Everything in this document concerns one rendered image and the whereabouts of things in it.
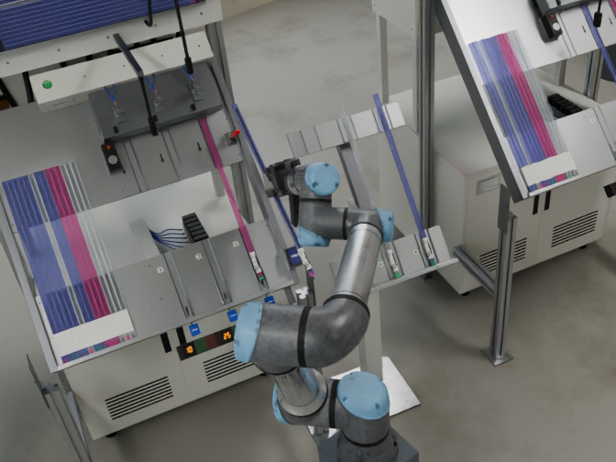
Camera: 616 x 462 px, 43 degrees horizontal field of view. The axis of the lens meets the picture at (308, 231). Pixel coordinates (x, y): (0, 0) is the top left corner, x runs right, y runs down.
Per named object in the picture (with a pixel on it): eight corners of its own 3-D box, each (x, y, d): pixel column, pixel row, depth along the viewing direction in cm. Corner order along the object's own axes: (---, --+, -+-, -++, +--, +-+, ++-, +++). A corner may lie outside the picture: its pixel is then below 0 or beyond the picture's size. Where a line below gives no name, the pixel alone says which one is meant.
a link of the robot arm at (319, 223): (341, 248, 174) (344, 199, 174) (292, 245, 176) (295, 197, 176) (346, 247, 182) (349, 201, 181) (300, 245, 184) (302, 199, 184)
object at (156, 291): (290, 281, 220) (291, 280, 216) (58, 366, 202) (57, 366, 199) (266, 219, 221) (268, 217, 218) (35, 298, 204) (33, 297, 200)
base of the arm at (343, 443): (411, 451, 189) (410, 426, 183) (363, 486, 183) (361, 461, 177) (370, 413, 199) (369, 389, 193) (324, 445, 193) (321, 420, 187)
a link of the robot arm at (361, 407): (388, 446, 179) (386, 410, 171) (330, 441, 182) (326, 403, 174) (393, 406, 188) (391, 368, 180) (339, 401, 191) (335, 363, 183)
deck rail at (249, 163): (295, 284, 222) (300, 281, 217) (289, 286, 222) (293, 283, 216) (211, 60, 230) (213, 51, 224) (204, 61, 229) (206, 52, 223)
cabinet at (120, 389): (284, 377, 284) (263, 247, 246) (97, 452, 265) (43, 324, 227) (226, 275, 332) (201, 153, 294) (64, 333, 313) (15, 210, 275)
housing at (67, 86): (209, 75, 230) (214, 56, 216) (44, 121, 216) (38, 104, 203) (200, 50, 230) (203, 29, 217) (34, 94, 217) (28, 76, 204)
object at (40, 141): (243, 163, 226) (246, 159, 221) (15, 236, 208) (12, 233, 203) (204, 61, 229) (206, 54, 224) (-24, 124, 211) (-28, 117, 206)
